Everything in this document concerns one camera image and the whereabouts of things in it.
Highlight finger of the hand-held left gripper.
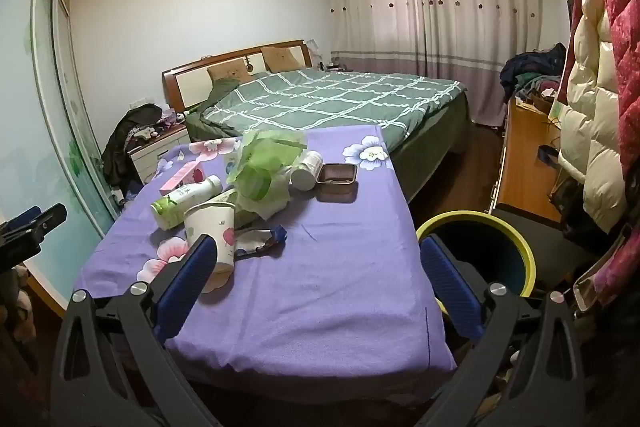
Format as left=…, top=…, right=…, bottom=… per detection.
left=0, top=206, right=42, bottom=233
left=29, top=203, right=68, bottom=239

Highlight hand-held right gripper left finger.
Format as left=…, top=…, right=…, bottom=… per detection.
left=50, top=233, right=221, bottom=427

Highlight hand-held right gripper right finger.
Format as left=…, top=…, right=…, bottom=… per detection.
left=419, top=234, right=588, bottom=427

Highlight yellow rimmed trash bin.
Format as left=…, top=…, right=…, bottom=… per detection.
left=416, top=213, right=537, bottom=308

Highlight white paper cup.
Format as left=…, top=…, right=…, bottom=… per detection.
left=184, top=202, right=236, bottom=294

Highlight blue white snack wrapper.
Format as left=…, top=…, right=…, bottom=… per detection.
left=234, top=226, right=288, bottom=260

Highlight white green lotion bottle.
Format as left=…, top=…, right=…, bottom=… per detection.
left=151, top=175, right=223, bottom=230

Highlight pink paper box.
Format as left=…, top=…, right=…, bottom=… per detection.
left=159, top=161, right=207, bottom=196

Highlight green plastic bag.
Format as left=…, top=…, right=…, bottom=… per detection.
left=226, top=129, right=308, bottom=220

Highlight white plastic jar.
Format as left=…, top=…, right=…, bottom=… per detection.
left=290, top=151, right=323, bottom=192

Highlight brown plastic tray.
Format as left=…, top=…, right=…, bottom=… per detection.
left=315, top=163, right=359, bottom=204

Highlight wardrobe with glass sliding doors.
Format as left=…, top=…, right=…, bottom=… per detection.
left=0, top=0, right=121, bottom=313

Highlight dark clothes heap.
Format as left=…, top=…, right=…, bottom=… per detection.
left=102, top=103, right=163, bottom=192

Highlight purple floral tablecloth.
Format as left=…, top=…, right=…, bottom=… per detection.
left=75, top=125, right=458, bottom=378

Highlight white nightstand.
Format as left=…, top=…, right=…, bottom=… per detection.
left=127, top=127, right=191, bottom=185

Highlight beige tote bag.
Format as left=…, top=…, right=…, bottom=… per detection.
left=572, top=257, right=631, bottom=310

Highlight dark handbag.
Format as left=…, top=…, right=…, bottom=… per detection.
left=550, top=177, right=586, bottom=228

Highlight wooden desk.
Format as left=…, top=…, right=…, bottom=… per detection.
left=487, top=99, right=591, bottom=258

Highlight purple white clothes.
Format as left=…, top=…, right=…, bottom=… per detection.
left=150, top=109, right=186, bottom=138

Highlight wooden bed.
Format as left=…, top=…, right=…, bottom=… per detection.
left=161, top=39, right=473, bottom=202

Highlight pink floral garment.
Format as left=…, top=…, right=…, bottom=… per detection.
left=575, top=227, right=640, bottom=308

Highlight brown square pillow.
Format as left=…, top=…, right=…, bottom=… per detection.
left=207, top=62, right=256, bottom=82
left=260, top=47, right=306, bottom=72

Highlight small brown box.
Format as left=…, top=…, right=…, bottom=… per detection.
left=530, top=89, right=561, bottom=112

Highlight green checked quilt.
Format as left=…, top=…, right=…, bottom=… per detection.
left=200, top=68, right=466, bottom=142

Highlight white down jacket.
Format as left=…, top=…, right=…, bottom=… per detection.
left=557, top=0, right=631, bottom=233

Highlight pile of mixed clothes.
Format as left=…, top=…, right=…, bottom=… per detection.
left=500, top=43, right=568, bottom=105

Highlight pink beige curtain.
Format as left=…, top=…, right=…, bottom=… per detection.
left=322, top=0, right=546, bottom=128

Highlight red quilted jacket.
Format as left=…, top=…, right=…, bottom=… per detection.
left=570, top=0, right=640, bottom=168

